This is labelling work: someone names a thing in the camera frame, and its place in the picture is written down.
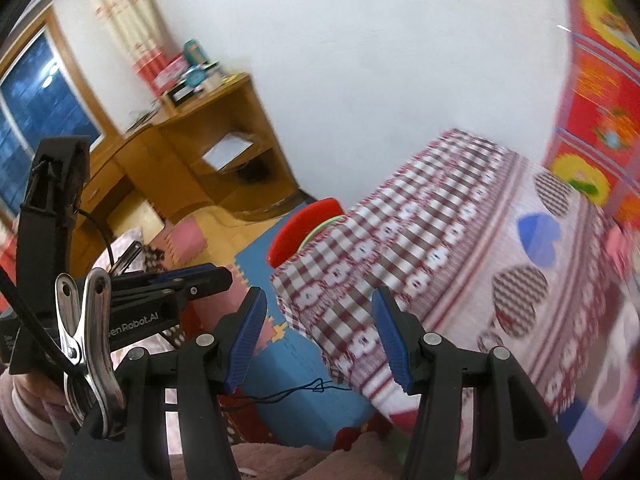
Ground metal spring clip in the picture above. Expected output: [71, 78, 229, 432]
[54, 267, 127, 441]
[107, 240, 143, 278]

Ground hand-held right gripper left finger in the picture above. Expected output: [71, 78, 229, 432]
[60, 286, 268, 480]

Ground black box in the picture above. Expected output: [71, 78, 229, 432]
[165, 82, 201, 107]

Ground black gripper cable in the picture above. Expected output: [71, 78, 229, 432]
[0, 265, 76, 376]

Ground person's leg pink fleece pants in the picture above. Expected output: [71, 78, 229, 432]
[170, 430, 416, 480]

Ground dark thin thread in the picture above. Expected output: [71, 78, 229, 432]
[220, 379, 351, 408]

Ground white paper sheet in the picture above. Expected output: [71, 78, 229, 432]
[201, 132, 255, 171]

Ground pink box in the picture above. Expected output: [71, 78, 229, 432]
[152, 55, 191, 92]

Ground red floral wall cloth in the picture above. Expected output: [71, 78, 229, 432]
[545, 0, 640, 241]

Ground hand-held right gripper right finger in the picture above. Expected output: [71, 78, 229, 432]
[371, 286, 583, 480]

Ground window with wooden frame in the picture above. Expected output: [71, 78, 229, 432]
[0, 25, 106, 221]

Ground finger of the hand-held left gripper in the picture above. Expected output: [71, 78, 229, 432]
[144, 262, 224, 287]
[111, 268, 234, 313]

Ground wooden desk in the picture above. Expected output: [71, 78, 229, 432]
[65, 72, 301, 281]

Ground white cup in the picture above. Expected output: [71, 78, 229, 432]
[202, 62, 226, 88]

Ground cream curtain red hem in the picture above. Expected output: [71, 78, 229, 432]
[80, 0, 173, 98]

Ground heart print checked bed sheet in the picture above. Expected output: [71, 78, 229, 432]
[270, 129, 640, 466]

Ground teal box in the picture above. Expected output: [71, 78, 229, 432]
[182, 39, 206, 68]

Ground foam puzzle floor mat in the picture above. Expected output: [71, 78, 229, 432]
[142, 217, 381, 451]

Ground blue alarm clock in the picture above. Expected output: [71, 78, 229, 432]
[182, 64, 211, 88]

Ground person's left forearm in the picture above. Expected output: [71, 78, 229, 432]
[0, 360, 81, 480]

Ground red plastic lid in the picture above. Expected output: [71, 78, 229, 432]
[267, 197, 346, 268]

